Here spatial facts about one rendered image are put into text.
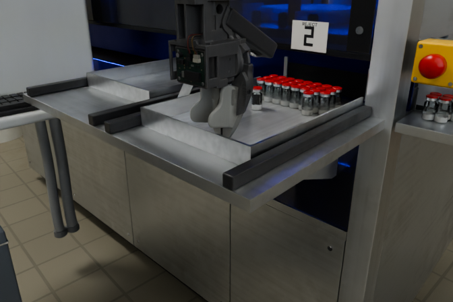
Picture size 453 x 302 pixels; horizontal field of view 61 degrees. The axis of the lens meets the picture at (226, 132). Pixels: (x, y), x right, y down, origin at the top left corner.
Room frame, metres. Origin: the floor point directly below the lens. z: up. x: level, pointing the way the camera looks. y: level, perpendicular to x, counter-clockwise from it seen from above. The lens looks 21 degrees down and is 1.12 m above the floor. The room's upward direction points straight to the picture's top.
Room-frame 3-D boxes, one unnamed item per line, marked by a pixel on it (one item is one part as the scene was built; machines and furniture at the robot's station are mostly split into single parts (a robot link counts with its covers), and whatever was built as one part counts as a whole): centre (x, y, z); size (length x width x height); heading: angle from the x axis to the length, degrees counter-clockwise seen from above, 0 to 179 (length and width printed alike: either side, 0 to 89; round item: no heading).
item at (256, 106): (0.75, -0.06, 0.90); 0.02 x 0.02 x 0.04
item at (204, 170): (0.82, 0.06, 0.87); 0.70 x 0.48 x 0.02; 47
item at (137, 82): (0.98, 0.14, 0.90); 0.34 x 0.26 x 0.04; 137
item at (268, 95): (0.77, -0.13, 0.90); 0.18 x 0.02 x 0.05; 46
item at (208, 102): (0.53, 0.03, 0.95); 0.06 x 0.03 x 0.09; 137
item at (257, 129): (0.69, -0.06, 0.90); 0.34 x 0.26 x 0.04; 136
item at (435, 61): (0.63, -0.34, 0.99); 0.04 x 0.04 x 0.04; 47
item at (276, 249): (1.75, 0.10, 0.44); 2.06 x 1.00 x 0.88; 47
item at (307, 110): (0.72, -0.16, 0.90); 0.02 x 0.02 x 0.05
